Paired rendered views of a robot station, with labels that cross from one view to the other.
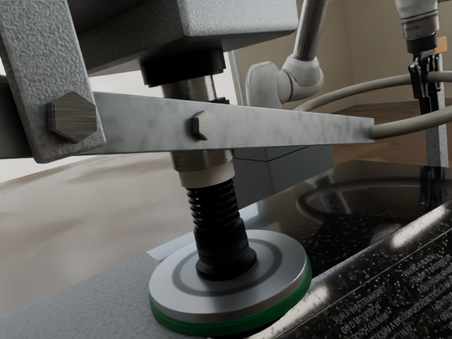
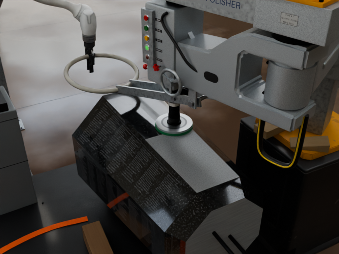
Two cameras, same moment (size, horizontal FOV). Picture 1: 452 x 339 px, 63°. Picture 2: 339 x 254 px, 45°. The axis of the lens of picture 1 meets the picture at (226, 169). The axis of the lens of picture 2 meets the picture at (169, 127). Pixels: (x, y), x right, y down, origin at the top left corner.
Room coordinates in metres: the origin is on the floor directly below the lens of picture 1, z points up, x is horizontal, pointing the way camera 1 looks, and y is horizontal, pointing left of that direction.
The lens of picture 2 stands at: (0.42, 2.03, 2.10)
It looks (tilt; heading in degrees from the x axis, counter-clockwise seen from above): 33 degrees down; 272
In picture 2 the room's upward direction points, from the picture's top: straight up
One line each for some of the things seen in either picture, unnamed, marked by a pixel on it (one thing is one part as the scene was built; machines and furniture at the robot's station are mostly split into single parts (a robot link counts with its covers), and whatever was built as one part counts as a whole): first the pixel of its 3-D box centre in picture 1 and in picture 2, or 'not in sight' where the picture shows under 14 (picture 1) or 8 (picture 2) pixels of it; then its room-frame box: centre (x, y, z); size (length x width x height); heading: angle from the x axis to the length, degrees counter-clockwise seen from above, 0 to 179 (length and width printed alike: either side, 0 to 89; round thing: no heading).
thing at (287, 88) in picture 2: not in sight; (289, 79); (-0.03, 0.47, 1.34); 0.19 x 0.19 x 0.20
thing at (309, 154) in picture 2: not in sight; (309, 126); (-0.36, -0.09, 0.76); 0.49 x 0.49 x 0.05; 29
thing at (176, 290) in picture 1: (227, 267); (174, 122); (0.46, 0.02, 0.84); 0.21 x 0.21 x 0.01
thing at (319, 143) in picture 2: not in sight; (309, 141); (-0.30, 0.14, 0.80); 0.20 x 0.10 x 0.05; 170
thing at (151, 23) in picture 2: not in sight; (149, 37); (0.59, 0.06, 1.37); 0.08 x 0.03 x 0.28; 138
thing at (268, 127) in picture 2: not in sight; (272, 126); (-0.12, -0.01, 0.81); 0.20 x 0.10 x 0.05; 37
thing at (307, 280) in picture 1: (228, 270); (174, 123); (0.46, 0.02, 0.84); 0.22 x 0.22 x 0.04
